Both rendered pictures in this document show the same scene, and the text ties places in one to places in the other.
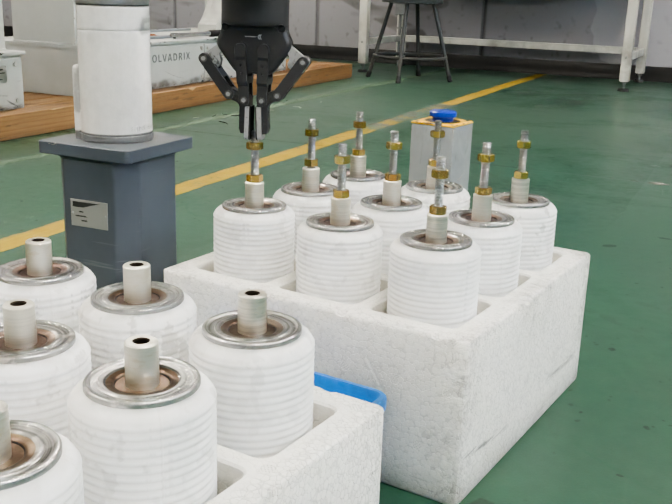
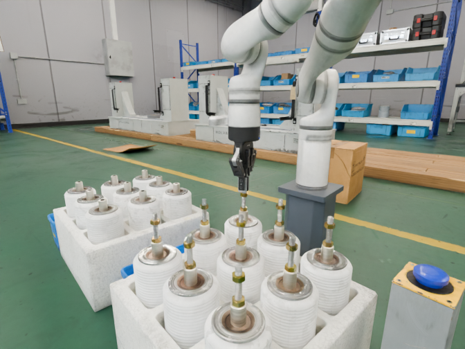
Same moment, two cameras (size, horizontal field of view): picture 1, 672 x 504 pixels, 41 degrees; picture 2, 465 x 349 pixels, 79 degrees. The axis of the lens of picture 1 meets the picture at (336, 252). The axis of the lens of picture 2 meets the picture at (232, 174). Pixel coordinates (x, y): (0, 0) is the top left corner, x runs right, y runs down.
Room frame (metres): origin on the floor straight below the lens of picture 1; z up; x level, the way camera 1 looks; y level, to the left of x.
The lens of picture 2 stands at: (1.20, -0.55, 0.55)
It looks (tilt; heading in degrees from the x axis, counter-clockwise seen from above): 15 degrees down; 106
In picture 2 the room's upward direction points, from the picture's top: straight up
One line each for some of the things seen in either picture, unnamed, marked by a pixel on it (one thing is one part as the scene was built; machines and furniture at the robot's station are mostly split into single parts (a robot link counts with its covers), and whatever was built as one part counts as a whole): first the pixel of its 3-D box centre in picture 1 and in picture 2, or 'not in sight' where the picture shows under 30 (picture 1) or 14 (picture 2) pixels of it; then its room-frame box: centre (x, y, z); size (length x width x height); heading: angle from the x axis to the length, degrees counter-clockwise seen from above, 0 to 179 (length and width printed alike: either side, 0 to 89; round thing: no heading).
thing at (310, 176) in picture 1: (310, 180); (279, 232); (1.14, 0.04, 0.26); 0.02 x 0.02 x 0.03
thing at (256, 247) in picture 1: (253, 280); (242, 253); (1.04, 0.10, 0.16); 0.10 x 0.10 x 0.18
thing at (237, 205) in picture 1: (254, 206); (243, 221); (1.04, 0.10, 0.25); 0.08 x 0.08 x 0.01
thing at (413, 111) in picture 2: not in sight; (417, 111); (2.65, 4.42, 0.36); 0.50 x 0.38 x 0.21; 65
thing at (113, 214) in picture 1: (121, 246); (307, 231); (1.20, 0.30, 0.15); 0.15 x 0.15 x 0.30; 65
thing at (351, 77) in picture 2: not in sight; (360, 77); (1.85, 4.78, 0.90); 0.50 x 0.38 x 0.21; 66
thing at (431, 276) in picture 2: (442, 117); (430, 278); (1.36, -0.15, 0.32); 0.04 x 0.04 x 0.02
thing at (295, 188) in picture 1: (310, 190); (278, 237); (1.14, 0.04, 0.25); 0.08 x 0.08 x 0.01
